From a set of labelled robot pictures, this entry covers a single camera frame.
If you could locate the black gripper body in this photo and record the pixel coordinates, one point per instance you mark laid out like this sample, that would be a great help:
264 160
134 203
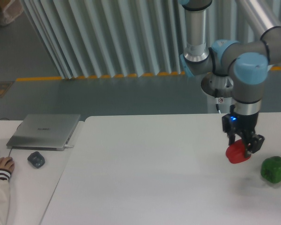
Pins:
243 124

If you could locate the red bell pepper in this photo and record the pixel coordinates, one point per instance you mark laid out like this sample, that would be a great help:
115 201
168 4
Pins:
235 152

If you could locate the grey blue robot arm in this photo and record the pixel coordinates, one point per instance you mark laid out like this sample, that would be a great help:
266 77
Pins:
246 64

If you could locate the cream sleeved forearm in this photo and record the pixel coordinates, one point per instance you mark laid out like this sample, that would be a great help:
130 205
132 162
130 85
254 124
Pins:
4 195

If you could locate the green bell pepper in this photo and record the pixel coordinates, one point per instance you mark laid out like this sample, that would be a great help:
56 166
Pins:
271 169

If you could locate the person's hand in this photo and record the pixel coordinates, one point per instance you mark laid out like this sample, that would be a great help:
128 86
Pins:
7 167

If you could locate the white folding partition screen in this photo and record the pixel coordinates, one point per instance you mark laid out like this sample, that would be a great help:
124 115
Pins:
110 37

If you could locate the silver closed laptop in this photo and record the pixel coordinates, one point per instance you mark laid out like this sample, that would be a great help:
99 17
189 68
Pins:
44 132

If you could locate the dark grey 3D mouse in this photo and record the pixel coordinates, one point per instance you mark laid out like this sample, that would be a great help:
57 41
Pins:
36 159

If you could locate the black computer mouse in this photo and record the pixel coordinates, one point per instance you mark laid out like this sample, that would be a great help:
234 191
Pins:
10 160

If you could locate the brown bag in corner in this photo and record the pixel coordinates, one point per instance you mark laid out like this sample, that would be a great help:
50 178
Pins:
9 11

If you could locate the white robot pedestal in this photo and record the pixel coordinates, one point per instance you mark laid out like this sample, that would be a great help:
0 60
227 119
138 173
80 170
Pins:
218 90

